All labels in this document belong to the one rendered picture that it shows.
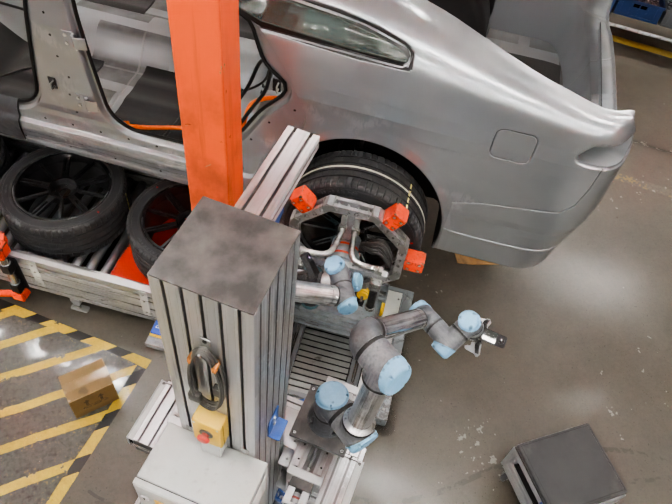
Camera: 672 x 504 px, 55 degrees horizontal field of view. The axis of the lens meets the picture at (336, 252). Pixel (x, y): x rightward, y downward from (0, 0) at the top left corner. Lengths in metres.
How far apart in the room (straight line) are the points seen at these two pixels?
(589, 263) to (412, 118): 2.15
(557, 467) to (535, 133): 1.53
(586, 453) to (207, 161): 2.16
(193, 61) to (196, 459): 1.19
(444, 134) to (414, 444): 1.62
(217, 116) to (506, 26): 2.60
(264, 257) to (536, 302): 2.88
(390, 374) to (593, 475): 1.58
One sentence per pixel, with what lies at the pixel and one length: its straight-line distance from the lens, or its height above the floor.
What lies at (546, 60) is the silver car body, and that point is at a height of 0.91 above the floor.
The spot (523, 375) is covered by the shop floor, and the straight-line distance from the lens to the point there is 3.83.
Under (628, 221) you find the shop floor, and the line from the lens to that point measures 4.86.
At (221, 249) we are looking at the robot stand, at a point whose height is 2.03.
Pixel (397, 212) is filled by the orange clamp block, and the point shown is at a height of 1.16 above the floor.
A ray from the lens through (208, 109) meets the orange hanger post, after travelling 2.19.
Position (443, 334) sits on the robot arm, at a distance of 2.32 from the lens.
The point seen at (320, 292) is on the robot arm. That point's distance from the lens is 2.26.
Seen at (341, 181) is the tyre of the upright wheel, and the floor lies 1.17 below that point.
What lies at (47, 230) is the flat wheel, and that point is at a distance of 3.61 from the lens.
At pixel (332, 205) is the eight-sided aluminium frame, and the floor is 1.12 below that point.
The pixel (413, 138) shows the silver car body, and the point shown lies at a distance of 2.72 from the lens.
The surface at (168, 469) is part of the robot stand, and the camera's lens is 2.07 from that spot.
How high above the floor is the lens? 3.17
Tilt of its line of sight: 52 degrees down
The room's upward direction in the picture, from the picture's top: 9 degrees clockwise
